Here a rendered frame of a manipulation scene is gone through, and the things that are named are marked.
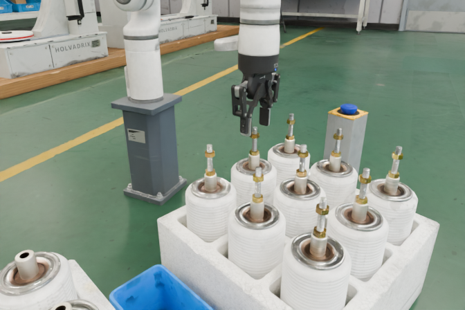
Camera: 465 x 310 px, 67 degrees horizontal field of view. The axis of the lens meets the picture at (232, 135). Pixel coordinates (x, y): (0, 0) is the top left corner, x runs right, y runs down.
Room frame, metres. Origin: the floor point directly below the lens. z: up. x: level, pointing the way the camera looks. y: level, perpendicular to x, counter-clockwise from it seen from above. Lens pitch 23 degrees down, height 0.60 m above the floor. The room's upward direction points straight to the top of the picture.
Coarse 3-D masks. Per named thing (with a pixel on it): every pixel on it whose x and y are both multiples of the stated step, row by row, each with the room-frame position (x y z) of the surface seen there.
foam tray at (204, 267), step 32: (160, 224) 0.57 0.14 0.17; (416, 224) 0.57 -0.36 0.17; (192, 256) 0.49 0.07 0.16; (224, 256) 0.50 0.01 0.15; (384, 256) 0.49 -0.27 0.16; (416, 256) 0.48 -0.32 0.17; (192, 288) 0.50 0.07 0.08; (224, 288) 0.43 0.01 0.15; (256, 288) 0.40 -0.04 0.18; (352, 288) 0.41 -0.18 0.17; (384, 288) 0.41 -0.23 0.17; (416, 288) 0.53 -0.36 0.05
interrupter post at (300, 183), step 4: (296, 176) 0.56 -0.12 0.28; (300, 176) 0.56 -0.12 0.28; (304, 176) 0.56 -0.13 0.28; (296, 180) 0.56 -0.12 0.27; (300, 180) 0.56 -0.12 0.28; (304, 180) 0.56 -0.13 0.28; (296, 184) 0.56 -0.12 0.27; (300, 184) 0.56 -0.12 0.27; (304, 184) 0.56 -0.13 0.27; (296, 188) 0.56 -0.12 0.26; (300, 188) 0.56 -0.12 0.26; (304, 188) 0.56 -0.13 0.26
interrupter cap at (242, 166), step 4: (240, 160) 0.68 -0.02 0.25; (244, 160) 0.68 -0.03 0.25; (260, 160) 0.68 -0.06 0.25; (264, 160) 0.68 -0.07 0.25; (236, 164) 0.66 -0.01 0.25; (240, 164) 0.66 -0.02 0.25; (244, 164) 0.67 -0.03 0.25; (260, 164) 0.67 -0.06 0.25; (264, 164) 0.66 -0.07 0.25; (268, 164) 0.66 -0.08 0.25; (236, 168) 0.65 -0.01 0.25; (240, 168) 0.65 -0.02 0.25; (244, 168) 0.65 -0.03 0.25; (248, 168) 0.65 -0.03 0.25; (264, 168) 0.64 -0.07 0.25; (268, 168) 0.65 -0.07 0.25; (240, 172) 0.63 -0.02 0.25; (244, 172) 0.63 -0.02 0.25; (248, 172) 0.63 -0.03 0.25; (252, 172) 0.63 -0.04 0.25; (264, 172) 0.63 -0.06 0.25; (268, 172) 0.63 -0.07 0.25
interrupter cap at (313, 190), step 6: (288, 180) 0.60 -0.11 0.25; (294, 180) 0.60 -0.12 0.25; (282, 186) 0.58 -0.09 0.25; (288, 186) 0.58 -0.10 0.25; (312, 186) 0.57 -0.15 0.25; (318, 186) 0.57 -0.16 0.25; (282, 192) 0.55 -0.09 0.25; (288, 192) 0.55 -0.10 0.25; (294, 192) 0.56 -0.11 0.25; (300, 192) 0.56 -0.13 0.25; (306, 192) 0.56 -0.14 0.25; (312, 192) 0.55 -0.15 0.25; (318, 192) 0.55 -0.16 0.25; (294, 198) 0.53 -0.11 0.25; (300, 198) 0.53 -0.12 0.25; (306, 198) 0.53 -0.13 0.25; (312, 198) 0.53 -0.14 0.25
